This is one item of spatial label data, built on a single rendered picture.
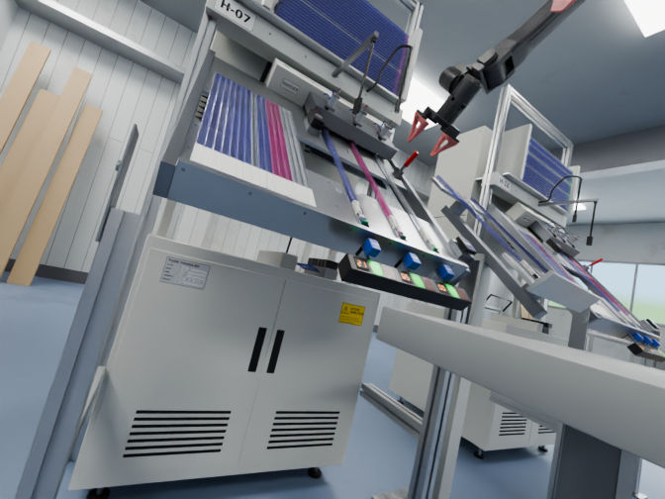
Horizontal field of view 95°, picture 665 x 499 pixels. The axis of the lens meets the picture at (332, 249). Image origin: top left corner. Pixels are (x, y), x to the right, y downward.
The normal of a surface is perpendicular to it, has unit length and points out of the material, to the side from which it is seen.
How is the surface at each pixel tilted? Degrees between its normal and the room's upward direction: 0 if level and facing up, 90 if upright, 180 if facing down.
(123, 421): 90
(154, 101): 90
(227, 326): 90
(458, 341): 90
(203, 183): 134
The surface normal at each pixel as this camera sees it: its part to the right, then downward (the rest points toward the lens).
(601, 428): -0.84, -0.26
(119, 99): 0.50, 0.03
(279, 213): 0.19, 0.69
